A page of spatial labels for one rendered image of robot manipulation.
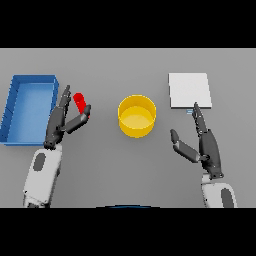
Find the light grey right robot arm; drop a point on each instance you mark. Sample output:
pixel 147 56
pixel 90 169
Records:
pixel 218 195

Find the yellow bowl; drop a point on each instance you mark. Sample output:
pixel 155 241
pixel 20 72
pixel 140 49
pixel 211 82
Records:
pixel 137 116

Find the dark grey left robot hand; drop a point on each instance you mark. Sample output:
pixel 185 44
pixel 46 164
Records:
pixel 55 125

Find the red beaker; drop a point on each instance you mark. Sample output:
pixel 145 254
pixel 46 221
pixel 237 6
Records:
pixel 79 102

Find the pale square measuring scale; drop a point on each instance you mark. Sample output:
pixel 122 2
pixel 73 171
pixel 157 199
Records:
pixel 189 90

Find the blue tray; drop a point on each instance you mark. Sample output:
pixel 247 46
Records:
pixel 28 108

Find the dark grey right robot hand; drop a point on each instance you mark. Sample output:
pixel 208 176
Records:
pixel 209 150

